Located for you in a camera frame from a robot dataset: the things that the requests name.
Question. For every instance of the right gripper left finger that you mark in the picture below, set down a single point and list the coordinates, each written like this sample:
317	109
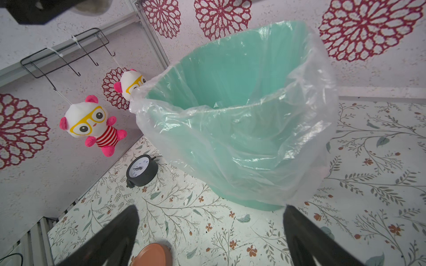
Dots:
111	246

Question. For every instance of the pink white plush doll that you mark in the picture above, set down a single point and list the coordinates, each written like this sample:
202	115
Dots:
129	81
91	121

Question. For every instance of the aluminium rail frame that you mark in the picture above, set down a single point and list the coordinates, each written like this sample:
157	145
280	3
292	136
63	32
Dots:
33	249

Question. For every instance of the lower pink white plush doll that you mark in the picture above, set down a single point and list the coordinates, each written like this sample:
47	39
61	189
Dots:
91	121

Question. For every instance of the small black alarm clock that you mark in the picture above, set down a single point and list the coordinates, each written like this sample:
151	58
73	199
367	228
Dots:
141	171

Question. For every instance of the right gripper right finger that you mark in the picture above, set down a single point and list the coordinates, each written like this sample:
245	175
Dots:
309	245

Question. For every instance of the black wire basket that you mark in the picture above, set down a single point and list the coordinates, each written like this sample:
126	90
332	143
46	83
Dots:
51	59

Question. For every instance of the brown jar lid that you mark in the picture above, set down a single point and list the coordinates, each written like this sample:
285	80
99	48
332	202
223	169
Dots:
154	254

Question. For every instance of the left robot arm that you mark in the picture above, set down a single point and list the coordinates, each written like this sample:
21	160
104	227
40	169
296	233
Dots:
40	12

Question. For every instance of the upper pink white plush doll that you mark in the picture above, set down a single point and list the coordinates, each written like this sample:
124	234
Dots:
129	81

